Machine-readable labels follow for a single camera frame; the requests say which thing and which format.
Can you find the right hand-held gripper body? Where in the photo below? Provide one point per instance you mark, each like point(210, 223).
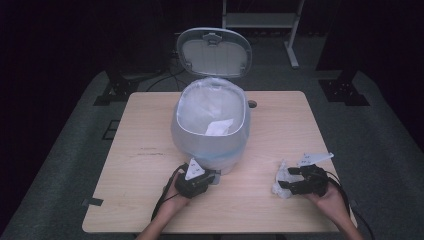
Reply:
point(313, 183)

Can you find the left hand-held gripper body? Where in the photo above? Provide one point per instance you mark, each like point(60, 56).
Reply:
point(191, 186)

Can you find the white pedal trash bin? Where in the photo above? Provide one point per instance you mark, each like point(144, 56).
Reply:
point(213, 56)

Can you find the person's left hand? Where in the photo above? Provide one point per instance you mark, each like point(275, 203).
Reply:
point(175, 200)

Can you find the person's right hand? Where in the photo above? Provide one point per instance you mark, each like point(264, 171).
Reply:
point(331, 203)

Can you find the black stand base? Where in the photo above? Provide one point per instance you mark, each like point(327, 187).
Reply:
point(343, 91)
point(116, 90)

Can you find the grey tape strip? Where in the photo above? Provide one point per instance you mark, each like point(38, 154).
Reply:
point(92, 202)

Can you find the white metal stand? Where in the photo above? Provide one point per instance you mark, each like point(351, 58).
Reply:
point(263, 20)

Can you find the black floor outlet frame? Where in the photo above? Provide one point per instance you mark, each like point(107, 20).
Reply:
point(110, 130)

